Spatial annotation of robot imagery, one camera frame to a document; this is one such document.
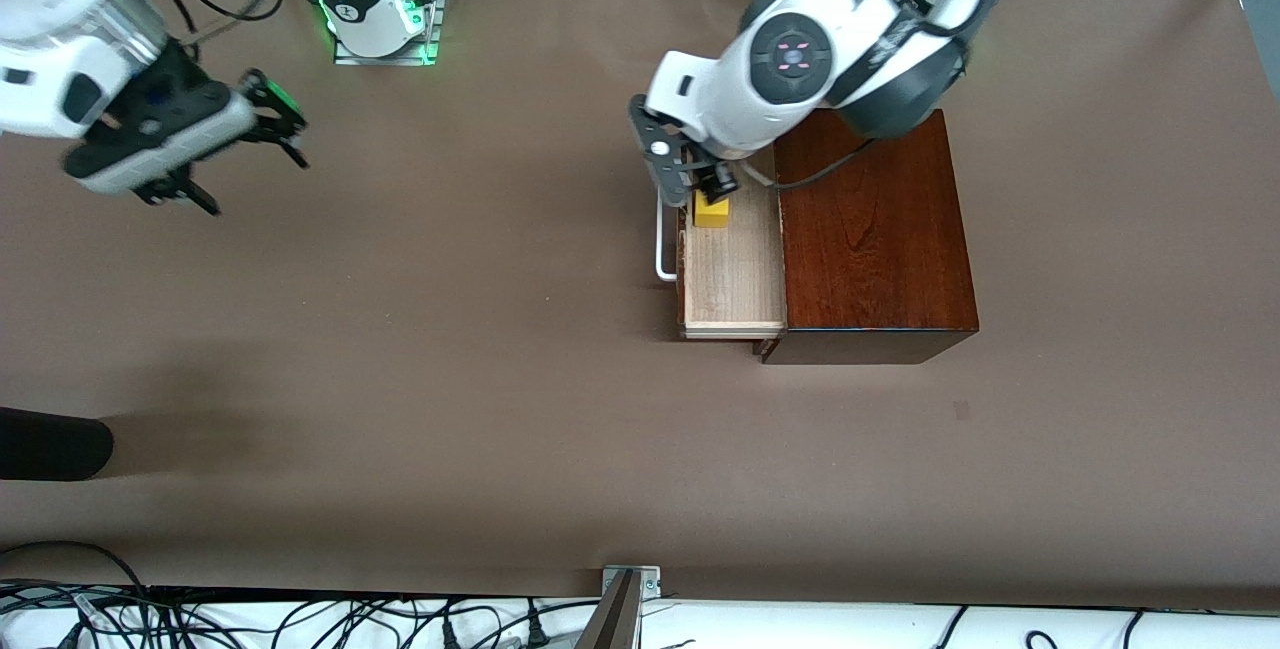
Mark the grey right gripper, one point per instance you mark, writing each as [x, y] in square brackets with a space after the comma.
[183, 93]

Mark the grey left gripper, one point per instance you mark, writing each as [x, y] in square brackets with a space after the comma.
[716, 183]

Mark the yellow wooden cube block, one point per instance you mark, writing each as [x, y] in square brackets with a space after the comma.
[712, 214]

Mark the light wooden drawer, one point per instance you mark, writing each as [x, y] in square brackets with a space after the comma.
[735, 269]

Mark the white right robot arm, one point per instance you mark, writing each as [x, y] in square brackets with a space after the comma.
[50, 29]

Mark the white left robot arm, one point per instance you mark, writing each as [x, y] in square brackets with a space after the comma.
[800, 59]

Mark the dark brown wooden cabinet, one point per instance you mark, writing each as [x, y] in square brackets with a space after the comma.
[880, 259]

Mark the brown paper table cover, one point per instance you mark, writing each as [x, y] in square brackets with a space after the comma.
[500, 379]

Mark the black rounded object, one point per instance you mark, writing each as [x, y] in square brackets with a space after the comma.
[50, 444]

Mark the dark metal beam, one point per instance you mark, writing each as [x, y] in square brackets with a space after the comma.
[610, 619]

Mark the white bench surface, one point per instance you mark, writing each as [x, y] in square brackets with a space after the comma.
[800, 629]

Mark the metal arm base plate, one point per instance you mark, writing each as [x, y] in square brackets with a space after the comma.
[432, 54]

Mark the silver metal bracket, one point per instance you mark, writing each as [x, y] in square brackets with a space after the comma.
[648, 581]

